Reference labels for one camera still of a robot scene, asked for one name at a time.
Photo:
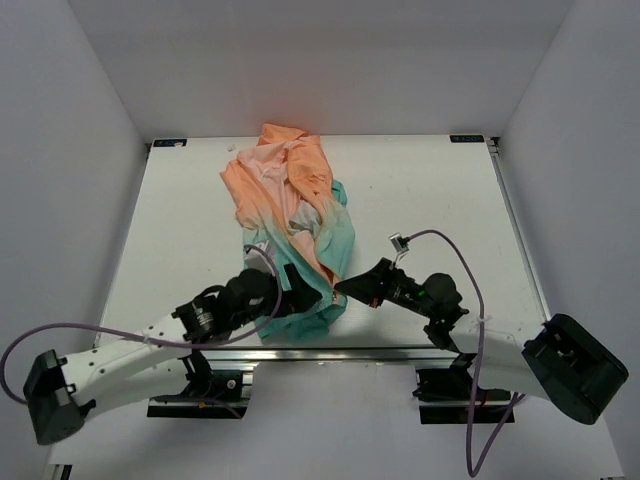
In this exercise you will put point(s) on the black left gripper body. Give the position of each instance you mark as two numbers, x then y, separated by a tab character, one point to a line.
265	308

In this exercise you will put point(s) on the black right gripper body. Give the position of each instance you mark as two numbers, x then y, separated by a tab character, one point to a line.
404	292

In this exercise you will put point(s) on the orange and teal jacket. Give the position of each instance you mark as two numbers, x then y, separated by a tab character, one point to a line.
289	204

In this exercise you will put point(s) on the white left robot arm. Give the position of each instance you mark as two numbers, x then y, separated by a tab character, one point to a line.
63	392

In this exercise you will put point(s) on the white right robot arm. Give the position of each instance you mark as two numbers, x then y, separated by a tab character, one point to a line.
557	360

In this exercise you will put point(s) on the blue label right corner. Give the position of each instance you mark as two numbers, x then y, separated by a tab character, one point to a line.
466	138

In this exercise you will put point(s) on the blue label corner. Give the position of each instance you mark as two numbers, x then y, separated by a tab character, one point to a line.
466	138
169	143

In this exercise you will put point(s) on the blue label left corner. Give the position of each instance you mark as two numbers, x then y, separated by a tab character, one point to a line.
169	143

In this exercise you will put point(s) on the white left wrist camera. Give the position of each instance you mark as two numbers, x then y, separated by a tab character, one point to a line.
259	256

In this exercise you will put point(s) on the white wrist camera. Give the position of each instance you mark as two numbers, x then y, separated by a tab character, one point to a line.
401	245
259	256

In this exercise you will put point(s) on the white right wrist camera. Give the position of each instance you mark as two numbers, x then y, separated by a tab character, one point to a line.
401	245

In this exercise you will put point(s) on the aluminium table front rail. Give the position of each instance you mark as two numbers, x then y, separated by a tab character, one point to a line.
380	354

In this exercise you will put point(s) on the aluminium table rail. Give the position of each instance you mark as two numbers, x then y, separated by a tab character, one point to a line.
380	354
494	152

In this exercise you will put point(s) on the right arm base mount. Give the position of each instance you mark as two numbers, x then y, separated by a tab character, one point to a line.
444	394

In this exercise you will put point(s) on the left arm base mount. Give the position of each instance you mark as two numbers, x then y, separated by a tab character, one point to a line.
213	391

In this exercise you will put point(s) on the aluminium table right rail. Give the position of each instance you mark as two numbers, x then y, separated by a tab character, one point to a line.
494	152

